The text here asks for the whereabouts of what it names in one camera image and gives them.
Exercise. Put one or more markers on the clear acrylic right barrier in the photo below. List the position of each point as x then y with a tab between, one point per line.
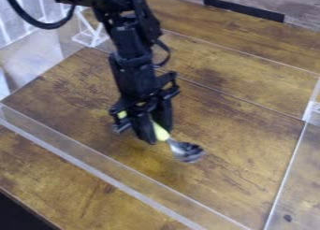
296	206

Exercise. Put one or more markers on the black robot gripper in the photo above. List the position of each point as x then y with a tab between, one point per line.
146	93

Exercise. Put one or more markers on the green handled metal spoon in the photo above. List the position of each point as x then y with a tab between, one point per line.
186	152

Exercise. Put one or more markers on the clear acrylic left barrier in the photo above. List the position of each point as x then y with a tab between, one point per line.
30	50

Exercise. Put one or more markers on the clear acrylic triangle bracket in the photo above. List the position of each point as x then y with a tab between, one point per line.
91	34

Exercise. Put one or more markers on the clear acrylic barrier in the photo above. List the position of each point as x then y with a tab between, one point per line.
153	193
30	50
296	206

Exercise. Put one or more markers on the clear acrylic front barrier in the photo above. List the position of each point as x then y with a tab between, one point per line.
153	193

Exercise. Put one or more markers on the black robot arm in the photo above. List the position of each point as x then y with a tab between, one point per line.
127	13

